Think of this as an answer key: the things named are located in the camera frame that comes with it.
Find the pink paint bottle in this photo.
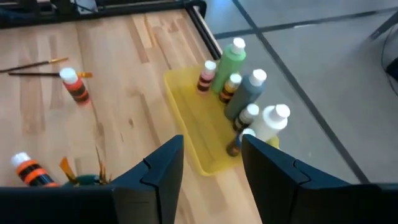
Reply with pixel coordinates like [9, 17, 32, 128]
[197, 60, 218, 93]

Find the black paintbrush yellow ferrule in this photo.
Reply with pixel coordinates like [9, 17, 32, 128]
[7, 71, 93, 79]

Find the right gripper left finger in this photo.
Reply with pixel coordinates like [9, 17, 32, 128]
[111, 134, 185, 224]

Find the dark green plastic cup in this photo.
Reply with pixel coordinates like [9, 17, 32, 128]
[62, 174, 108, 188]

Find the green paint bottle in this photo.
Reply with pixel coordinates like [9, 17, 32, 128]
[211, 37, 247, 94]

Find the blue paint bottle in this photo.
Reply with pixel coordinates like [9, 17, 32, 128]
[226, 128, 256, 157]

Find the small grey paint bottle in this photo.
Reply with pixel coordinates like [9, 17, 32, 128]
[232, 103, 260, 133]

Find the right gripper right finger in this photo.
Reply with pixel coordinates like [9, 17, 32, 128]
[241, 134, 351, 224]

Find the thin orange handle paintbrush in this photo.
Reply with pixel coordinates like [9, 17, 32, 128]
[95, 146, 109, 185]

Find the red-orange paint bottle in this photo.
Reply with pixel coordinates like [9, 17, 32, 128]
[58, 67, 91, 106]

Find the white paint bottle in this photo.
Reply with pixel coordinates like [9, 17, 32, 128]
[250, 104, 291, 143]

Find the orange paint bottle black label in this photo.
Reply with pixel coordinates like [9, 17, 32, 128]
[11, 151, 60, 188]

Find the yellow paint bottle black label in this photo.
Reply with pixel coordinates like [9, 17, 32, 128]
[218, 73, 243, 105]

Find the yellow plastic tray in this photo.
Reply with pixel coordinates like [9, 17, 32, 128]
[164, 65, 280, 177]

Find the tall dark grey paint bottle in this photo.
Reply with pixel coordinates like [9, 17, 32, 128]
[224, 68, 267, 121]

